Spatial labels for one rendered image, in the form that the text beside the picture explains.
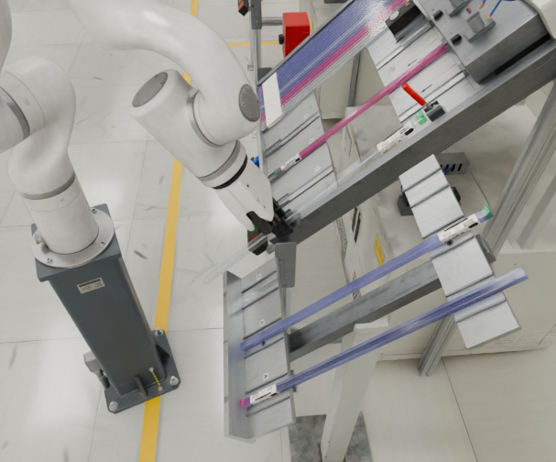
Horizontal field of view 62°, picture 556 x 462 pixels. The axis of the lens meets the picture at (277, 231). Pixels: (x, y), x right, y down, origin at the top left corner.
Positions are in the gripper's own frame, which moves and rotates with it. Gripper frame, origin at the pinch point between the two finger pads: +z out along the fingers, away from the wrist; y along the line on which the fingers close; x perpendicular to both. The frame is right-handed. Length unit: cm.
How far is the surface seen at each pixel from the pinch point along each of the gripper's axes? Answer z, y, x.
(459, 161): 55, -47, 33
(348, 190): 15.5, -16.1, 9.2
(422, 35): 11, -47, 37
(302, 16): 25, -125, 7
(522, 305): 90, -16, 31
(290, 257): 22.2, -11.7, -9.8
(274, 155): 19, -46, -9
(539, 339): 118, -16, 32
